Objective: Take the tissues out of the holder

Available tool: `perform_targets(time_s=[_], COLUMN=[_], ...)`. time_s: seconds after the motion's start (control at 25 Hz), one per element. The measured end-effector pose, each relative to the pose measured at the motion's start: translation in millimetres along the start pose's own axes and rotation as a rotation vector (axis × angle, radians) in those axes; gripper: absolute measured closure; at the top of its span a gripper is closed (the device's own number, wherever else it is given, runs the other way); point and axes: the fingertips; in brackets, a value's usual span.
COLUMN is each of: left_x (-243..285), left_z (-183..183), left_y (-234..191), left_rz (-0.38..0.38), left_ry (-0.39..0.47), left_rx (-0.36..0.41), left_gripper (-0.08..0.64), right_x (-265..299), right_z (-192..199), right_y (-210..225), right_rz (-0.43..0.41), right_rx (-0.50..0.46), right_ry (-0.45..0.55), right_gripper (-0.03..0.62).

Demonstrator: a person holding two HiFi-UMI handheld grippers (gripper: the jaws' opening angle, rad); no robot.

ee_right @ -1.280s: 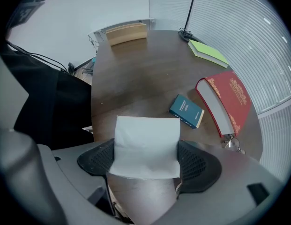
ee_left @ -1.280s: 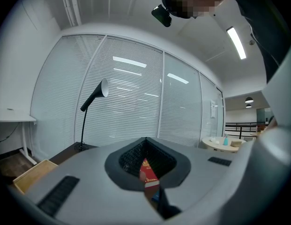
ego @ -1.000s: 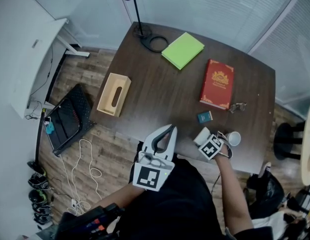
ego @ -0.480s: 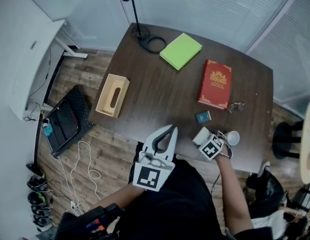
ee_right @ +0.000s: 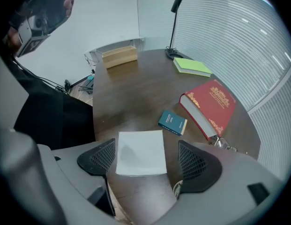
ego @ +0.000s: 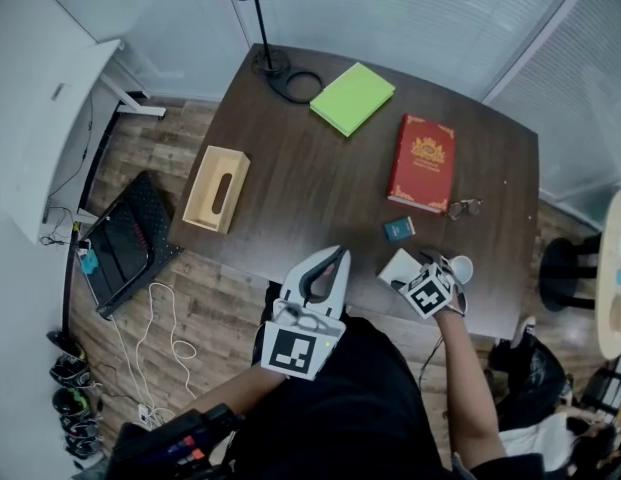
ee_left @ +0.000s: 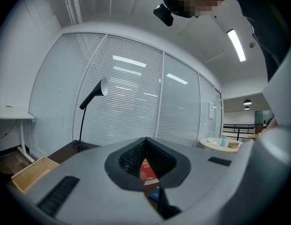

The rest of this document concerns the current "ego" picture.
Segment black floor stand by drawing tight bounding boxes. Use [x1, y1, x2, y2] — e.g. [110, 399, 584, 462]
[44, 221, 82, 350]

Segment left hand-held gripper camera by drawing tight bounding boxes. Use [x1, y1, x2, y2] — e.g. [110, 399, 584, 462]
[272, 298, 332, 333]

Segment person's right forearm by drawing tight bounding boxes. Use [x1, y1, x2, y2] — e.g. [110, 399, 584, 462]
[433, 310, 509, 469]

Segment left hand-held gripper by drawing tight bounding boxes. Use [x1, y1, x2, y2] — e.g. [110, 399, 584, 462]
[259, 245, 352, 382]

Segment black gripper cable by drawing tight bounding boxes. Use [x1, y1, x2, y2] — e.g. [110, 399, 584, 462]
[416, 335, 446, 388]

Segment black glossy case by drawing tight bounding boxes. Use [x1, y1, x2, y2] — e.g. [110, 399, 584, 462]
[82, 200, 156, 309]

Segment hand-held gripper camera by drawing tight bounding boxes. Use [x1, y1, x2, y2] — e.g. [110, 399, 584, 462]
[272, 298, 332, 333]
[417, 249, 450, 273]

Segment white sneaker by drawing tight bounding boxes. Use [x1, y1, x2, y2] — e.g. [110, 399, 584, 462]
[511, 315, 538, 350]

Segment red book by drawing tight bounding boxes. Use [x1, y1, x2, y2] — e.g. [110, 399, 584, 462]
[387, 113, 457, 216]

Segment black waist pack device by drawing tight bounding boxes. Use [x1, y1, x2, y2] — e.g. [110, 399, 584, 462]
[108, 402, 247, 480]

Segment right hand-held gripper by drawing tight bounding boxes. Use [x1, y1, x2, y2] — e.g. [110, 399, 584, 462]
[377, 247, 456, 320]

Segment white desk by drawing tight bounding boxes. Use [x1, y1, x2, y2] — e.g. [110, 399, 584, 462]
[0, 37, 167, 245]

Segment eyeglasses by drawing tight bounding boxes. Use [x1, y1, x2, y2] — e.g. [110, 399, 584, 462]
[443, 197, 484, 222]

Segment black coiled lamp cable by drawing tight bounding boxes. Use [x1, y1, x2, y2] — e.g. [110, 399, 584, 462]
[251, 46, 291, 76]

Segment white floor cable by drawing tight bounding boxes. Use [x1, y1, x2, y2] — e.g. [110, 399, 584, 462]
[108, 280, 198, 432]

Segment black perforated board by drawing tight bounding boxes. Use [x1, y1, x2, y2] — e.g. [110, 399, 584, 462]
[97, 170, 185, 319]

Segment black sneaker with green trim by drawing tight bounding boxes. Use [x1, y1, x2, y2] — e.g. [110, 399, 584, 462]
[51, 386, 94, 419]

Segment green notebook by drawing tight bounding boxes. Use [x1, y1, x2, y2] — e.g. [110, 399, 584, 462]
[309, 61, 397, 139]

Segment small teal box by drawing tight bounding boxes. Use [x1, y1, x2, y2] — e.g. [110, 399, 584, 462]
[383, 215, 417, 243]

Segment white paper cup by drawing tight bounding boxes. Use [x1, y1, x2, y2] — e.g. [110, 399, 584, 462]
[448, 254, 475, 286]

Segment person's black shirt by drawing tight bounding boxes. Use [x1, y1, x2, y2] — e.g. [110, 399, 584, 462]
[228, 316, 541, 480]

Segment right hand-held gripper camera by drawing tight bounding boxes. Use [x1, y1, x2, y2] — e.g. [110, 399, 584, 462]
[417, 249, 450, 273]

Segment black stool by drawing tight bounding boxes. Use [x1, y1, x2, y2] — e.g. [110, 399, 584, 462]
[537, 235, 604, 314]

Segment wooden tissue box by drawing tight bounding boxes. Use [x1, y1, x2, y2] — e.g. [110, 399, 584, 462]
[181, 144, 252, 236]

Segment person's left forearm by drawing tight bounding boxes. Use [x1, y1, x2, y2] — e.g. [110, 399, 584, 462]
[181, 367, 287, 415]

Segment black metal rack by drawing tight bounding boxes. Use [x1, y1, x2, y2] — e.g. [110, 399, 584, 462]
[574, 352, 621, 422]

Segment black rubbish bag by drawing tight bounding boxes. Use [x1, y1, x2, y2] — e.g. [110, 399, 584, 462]
[488, 335, 574, 432]

